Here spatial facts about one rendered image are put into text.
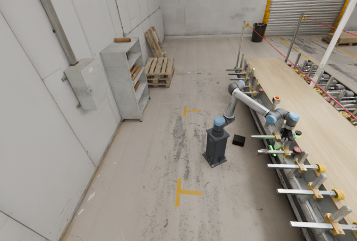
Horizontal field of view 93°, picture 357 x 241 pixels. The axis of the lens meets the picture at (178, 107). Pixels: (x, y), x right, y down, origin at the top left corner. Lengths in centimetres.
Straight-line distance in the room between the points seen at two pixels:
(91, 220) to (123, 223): 44
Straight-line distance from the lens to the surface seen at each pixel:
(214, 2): 912
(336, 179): 227
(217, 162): 300
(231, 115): 249
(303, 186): 242
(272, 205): 289
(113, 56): 315
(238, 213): 272
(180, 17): 918
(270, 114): 189
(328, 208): 230
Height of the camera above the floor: 247
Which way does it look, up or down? 37 degrees down
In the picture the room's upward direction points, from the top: 4 degrees counter-clockwise
